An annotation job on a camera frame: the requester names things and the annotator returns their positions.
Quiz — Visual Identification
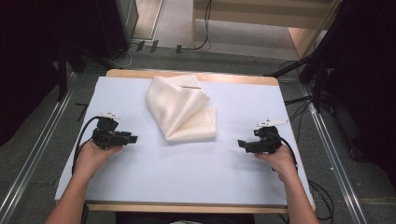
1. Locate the white mesh laundry bag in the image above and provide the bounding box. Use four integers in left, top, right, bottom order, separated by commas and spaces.
144, 74, 218, 143

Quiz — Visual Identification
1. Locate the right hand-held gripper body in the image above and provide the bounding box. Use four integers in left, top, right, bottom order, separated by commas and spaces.
246, 118, 290, 155

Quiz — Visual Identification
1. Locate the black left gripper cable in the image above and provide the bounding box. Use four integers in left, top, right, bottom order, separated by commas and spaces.
71, 115, 105, 175

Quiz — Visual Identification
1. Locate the wooden table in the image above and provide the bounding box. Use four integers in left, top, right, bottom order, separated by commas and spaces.
83, 68, 317, 215

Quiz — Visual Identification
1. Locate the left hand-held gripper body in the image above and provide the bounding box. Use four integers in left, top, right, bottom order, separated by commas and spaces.
91, 112, 133, 150

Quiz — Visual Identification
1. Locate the light wooden shelf unit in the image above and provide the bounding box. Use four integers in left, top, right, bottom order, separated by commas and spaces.
191, 0, 344, 60

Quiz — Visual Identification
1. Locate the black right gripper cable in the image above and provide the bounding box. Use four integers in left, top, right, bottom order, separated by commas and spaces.
271, 130, 299, 173

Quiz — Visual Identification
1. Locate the light blue table mat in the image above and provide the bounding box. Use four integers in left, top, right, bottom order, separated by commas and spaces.
54, 76, 315, 207

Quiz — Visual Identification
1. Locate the black cabinet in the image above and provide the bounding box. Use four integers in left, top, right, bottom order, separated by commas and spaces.
92, 0, 140, 61

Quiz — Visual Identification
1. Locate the metal floor rail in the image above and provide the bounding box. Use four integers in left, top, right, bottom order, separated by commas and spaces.
299, 83, 370, 224
0, 72, 79, 224

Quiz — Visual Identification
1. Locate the person's left hand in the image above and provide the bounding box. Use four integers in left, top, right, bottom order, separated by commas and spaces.
75, 139, 124, 179

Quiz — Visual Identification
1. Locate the black metal stand frame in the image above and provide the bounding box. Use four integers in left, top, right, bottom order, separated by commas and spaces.
263, 0, 396, 113

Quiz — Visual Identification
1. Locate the person's right hand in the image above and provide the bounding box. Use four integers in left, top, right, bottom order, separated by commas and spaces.
253, 144, 299, 183

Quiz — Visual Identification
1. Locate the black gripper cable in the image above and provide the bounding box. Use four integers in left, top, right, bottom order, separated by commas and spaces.
71, 115, 105, 175
271, 130, 299, 173

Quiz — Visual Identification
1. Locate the black floor cable loop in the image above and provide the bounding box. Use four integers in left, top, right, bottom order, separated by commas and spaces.
307, 179, 336, 224

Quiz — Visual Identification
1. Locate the person's dark clothing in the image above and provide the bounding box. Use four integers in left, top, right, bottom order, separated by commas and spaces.
114, 212, 256, 224

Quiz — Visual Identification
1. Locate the white floor cable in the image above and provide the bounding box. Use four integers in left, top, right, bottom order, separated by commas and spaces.
106, 42, 138, 69

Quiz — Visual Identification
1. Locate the black hanging cable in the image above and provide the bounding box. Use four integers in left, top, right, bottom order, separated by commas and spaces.
180, 0, 213, 52

